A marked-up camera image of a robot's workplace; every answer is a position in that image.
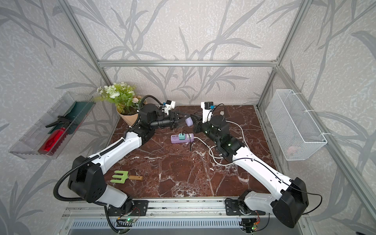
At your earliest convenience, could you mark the green plastic scoop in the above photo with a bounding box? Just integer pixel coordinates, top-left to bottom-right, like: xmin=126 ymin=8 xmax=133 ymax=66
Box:
xmin=46 ymin=101 xmax=95 ymax=135

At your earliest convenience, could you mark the white wire mesh basket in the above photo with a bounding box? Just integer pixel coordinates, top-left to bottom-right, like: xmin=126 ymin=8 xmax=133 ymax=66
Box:
xmin=265 ymin=89 xmax=327 ymax=161

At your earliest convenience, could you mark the purple power strip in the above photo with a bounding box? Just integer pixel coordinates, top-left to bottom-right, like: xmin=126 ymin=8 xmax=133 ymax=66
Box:
xmin=170 ymin=133 xmax=194 ymax=144

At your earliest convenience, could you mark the white power strip cord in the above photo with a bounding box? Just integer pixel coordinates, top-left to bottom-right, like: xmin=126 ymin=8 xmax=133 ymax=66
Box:
xmin=193 ymin=111 xmax=252 ymax=167

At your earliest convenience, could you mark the black usb charging cable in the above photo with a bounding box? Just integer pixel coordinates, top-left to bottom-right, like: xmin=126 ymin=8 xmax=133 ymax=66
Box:
xmin=182 ymin=103 xmax=227 ymax=152

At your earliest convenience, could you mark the red spray bottle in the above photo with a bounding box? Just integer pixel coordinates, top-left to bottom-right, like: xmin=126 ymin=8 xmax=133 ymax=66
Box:
xmin=38 ymin=127 xmax=67 ymax=156

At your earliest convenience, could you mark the artificial white flower plant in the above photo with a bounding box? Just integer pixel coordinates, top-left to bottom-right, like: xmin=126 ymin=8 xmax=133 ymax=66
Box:
xmin=97 ymin=82 xmax=142 ymax=116

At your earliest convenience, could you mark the teal usb charger plug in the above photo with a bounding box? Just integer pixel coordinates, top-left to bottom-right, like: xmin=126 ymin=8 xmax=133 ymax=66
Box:
xmin=179 ymin=133 xmax=186 ymax=140

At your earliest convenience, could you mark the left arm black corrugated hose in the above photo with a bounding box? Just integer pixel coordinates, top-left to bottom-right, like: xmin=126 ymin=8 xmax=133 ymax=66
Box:
xmin=53 ymin=139 xmax=125 ymax=202

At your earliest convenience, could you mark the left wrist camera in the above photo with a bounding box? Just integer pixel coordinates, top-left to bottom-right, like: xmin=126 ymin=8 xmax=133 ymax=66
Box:
xmin=163 ymin=100 xmax=176 ymax=115

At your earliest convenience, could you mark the clear plastic wall bin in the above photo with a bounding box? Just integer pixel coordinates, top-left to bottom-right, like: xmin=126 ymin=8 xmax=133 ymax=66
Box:
xmin=9 ymin=92 xmax=96 ymax=160

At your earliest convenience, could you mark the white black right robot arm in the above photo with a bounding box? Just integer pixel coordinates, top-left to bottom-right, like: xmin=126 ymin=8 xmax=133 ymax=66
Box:
xmin=191 ymin=115 xmax=309 ymax=228

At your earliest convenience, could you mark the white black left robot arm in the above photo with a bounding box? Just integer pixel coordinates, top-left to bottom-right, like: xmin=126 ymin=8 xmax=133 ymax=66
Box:
xmin=67 ymin=104 xmax=191 ymax=213

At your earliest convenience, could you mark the green garden fork wooden handle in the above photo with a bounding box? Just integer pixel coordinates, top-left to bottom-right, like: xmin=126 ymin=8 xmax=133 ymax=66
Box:
xmin=110 ymin=170 xmax=144 ymax=184

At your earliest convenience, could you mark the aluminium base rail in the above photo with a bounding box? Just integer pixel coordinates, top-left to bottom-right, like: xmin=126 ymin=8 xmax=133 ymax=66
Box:
xmin=62 ymin=197 xmax=231 ymax=219

